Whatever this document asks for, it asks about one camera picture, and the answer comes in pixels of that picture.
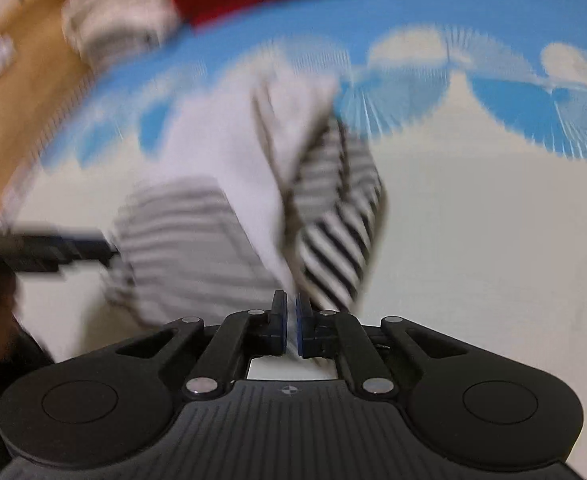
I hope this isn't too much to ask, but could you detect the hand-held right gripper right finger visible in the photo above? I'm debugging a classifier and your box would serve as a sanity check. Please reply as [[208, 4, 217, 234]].
[[295, 292, 467, 402]]

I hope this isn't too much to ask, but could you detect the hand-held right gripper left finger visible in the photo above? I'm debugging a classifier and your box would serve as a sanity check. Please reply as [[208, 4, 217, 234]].
[[116, 290, 289, 402]]

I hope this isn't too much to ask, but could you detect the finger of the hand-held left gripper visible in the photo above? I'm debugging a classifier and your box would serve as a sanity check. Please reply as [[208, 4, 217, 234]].
[[4, 227, 122, 277]]

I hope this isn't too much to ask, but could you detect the white and striped small shirt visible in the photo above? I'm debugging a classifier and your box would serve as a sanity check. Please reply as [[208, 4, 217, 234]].
[[100, 60, 390, 382]]

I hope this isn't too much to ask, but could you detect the blue patterned bed sheet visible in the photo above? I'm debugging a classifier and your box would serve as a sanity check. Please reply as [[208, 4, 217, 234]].
[[1, 0, 587, 463]]

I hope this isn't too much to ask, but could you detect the white folded blanket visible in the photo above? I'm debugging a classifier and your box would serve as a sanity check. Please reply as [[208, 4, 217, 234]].
[[60, 0, 180, 64]]

